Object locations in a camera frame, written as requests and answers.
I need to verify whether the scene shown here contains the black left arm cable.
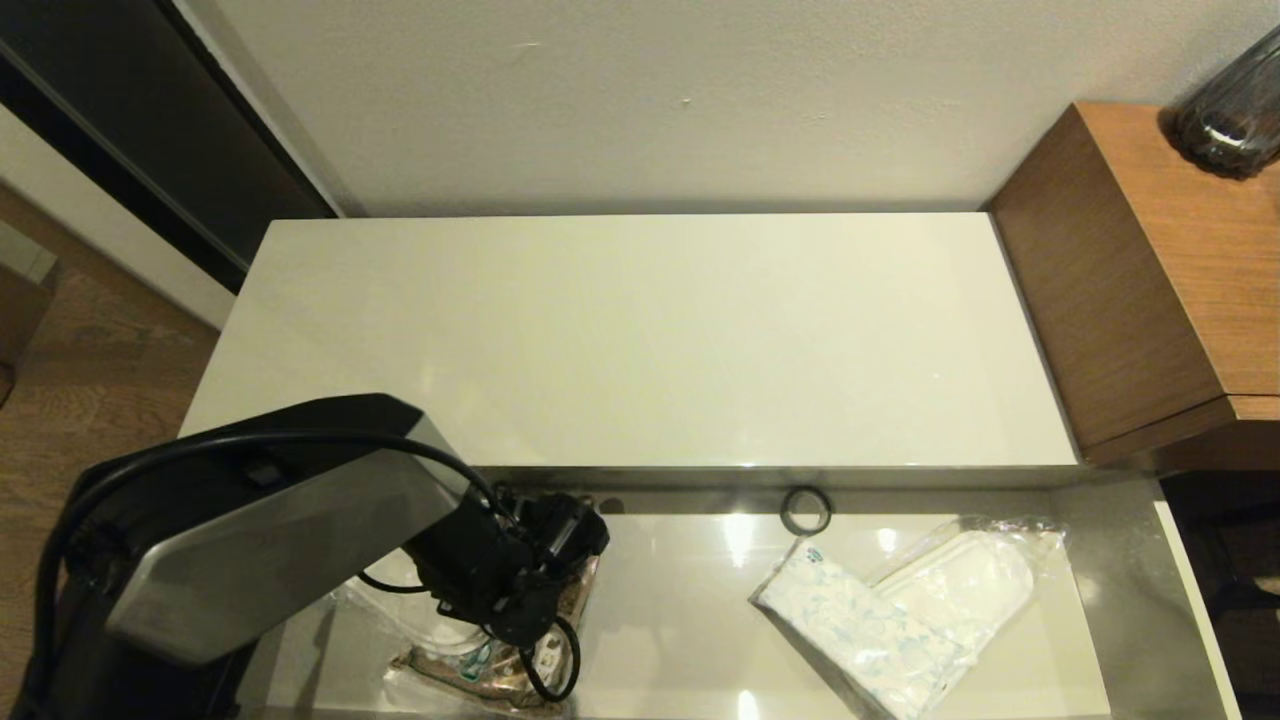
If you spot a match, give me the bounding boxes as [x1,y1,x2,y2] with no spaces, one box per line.
[35,430,583,704]

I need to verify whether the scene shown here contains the white tissue pack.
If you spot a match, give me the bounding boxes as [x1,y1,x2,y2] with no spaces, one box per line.
[749,540,978,720]

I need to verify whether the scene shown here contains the dark tape ring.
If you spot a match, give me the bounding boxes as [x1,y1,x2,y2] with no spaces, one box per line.
[780,486,834,539]

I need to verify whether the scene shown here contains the white slippers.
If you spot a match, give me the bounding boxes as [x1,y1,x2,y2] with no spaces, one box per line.
[868,514,1070,663]
[335,545,491,656]

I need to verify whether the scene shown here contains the dark glass vase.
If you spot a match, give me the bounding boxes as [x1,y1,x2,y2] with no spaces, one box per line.
[1170,25,1280,183]

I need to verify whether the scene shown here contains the white door frame strip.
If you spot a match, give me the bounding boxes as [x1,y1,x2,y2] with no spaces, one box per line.
[0,100,241,333]

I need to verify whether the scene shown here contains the dark door panel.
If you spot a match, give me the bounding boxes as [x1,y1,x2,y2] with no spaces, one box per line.
[0,0,343,297]

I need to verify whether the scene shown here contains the brown wooden side cabinet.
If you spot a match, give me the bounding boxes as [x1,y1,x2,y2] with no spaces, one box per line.
[988,101,1280,468]

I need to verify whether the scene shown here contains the brown paper clip package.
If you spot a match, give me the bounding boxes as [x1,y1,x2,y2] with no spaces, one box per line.
[385,555,603,715]

